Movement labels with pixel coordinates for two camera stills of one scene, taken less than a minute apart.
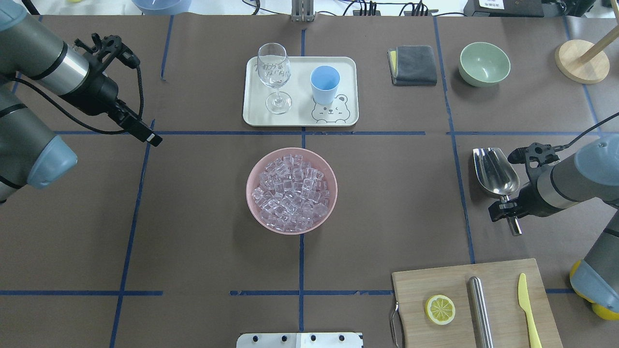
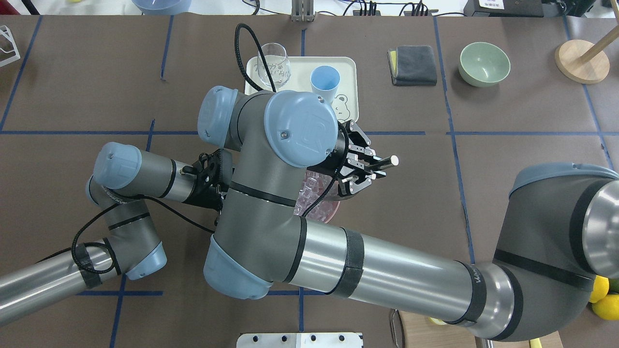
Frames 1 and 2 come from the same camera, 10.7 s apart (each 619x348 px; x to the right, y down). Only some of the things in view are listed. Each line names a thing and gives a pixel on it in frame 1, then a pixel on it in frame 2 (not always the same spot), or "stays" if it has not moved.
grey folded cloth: (412, 65) stays
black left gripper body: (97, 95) → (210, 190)
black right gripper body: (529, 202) → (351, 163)
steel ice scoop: (498, 177) → (392, 160)
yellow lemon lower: (603, 311) stays
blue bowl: (163, 7) stays
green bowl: (482, 64) stays
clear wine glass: (274, 68) stays
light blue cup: (325, 80) stays
